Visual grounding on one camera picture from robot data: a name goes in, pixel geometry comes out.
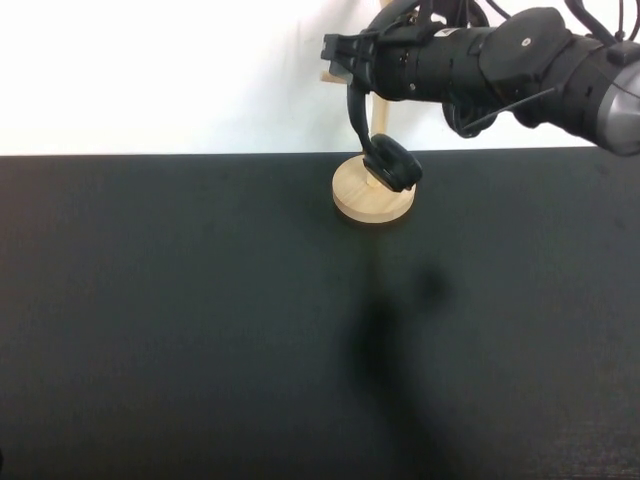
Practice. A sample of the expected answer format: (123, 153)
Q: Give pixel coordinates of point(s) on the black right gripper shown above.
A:
(425, 65)

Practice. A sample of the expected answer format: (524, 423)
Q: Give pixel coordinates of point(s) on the wooden headphone stand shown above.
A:
(370, 205)

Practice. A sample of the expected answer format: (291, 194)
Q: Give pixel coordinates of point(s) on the black over-ear headphones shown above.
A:
(395, 165)

